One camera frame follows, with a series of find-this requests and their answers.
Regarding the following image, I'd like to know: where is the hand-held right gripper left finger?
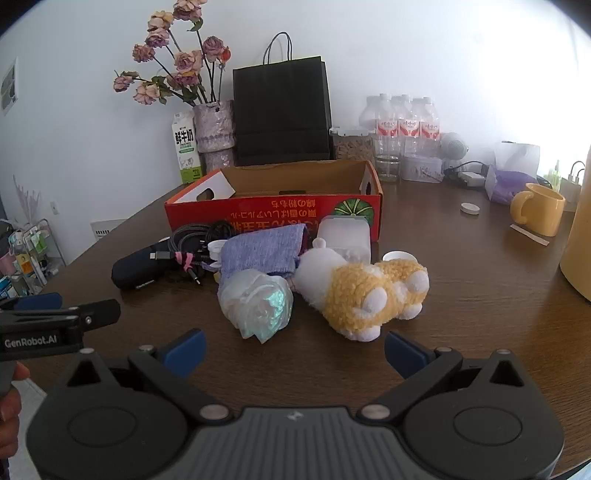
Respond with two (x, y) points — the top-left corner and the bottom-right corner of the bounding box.
(65, 329), (234, 423)

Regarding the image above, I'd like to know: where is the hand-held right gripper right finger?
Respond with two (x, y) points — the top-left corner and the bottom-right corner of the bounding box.
(355, 330), (525, 423)

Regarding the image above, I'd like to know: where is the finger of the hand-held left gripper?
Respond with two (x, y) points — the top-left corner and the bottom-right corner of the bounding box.
(59, 298), (122, 331)
(0, 292), (64, 312)

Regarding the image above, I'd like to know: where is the white and yellow plush toy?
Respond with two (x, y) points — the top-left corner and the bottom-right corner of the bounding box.
(292, 237), (431, 343)

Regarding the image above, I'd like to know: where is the translucent plastic bag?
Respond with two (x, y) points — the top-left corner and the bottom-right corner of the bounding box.
(217, 270), (295, 344)

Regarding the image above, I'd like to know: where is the white round jar lid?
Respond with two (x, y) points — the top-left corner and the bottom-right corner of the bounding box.
(383, 250), (417, 267)
(206, 240), (225, 271)

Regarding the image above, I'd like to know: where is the purple knitted cloth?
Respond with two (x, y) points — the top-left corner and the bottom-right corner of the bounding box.
(221, 224), (311, 288)

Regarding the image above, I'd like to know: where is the white translucent plastic box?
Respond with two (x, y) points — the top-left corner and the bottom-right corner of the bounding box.
(318, 215), (373, 265)

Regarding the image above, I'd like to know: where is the red and orange cardboard box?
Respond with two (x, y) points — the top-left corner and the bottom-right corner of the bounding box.
(165, 161), (384, 243)

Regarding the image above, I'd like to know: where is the brown wooden desktop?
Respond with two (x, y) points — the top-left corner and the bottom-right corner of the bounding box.
(34, 157), (591, 478)

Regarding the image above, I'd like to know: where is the person's left hand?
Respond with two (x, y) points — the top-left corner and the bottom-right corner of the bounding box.
(0, 362), (31, 459)

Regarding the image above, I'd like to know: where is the metal storage rack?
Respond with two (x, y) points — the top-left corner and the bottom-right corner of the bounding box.
(0, 218), (66, 302)

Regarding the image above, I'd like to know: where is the purple dried grass decoration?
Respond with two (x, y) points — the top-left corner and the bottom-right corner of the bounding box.
(12, 174), (42, 227)

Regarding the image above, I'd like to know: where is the white paper strip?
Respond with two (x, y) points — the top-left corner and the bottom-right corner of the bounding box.
(510, 224), (550, 247)

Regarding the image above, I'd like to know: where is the white floral tin box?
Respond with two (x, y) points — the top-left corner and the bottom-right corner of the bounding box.
(400, 154), (445, 182)

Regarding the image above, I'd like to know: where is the white and green milk carton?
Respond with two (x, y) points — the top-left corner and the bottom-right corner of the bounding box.
(171, 110), (203, 185)

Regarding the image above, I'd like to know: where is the clear drinking glass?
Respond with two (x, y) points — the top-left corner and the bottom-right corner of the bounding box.
(373, 153), (402, 183)

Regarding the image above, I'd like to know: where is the purple tissue pack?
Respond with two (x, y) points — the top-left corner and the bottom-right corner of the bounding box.
(484, 166), (539, 204)

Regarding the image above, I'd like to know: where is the yellow mug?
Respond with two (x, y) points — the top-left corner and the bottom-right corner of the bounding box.
(510, 183), (567, 238)

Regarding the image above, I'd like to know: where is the large yellow container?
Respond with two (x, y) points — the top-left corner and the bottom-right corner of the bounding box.
(559, 143), (591, 304)

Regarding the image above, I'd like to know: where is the white round desk fan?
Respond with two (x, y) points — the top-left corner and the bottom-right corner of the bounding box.
(438, 132), (470, 160)

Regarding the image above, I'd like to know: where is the clear lidded food container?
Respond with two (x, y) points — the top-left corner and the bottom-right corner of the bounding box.
(329, 126), (376, 162)

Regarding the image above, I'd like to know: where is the purple textured vase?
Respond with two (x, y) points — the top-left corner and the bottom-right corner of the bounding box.
(192, 99), (236, 168)

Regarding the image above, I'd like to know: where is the white tissue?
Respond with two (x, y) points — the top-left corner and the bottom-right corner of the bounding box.
(494, 141), (541, 175)

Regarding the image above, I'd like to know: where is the pack of water bottles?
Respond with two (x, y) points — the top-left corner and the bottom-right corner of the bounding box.
(359, 93), (442, 160)

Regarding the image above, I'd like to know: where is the black paper shopping bag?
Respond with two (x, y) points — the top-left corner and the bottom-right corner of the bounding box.
(232, 32), (334, 167)

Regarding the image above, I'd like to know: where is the dried pink rose bouquet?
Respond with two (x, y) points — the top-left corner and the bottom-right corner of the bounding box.
(113, 0), (232, 108)

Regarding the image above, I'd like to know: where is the white charger with cable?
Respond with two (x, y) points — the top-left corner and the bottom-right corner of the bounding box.
(442, 160), (491, 179)

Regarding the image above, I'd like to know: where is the framed wall picture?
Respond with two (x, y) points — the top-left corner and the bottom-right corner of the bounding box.
(0, 57), (20, 116)

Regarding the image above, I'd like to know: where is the white wall plug charger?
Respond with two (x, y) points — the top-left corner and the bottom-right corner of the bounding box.
(559, 160), (587, 204)

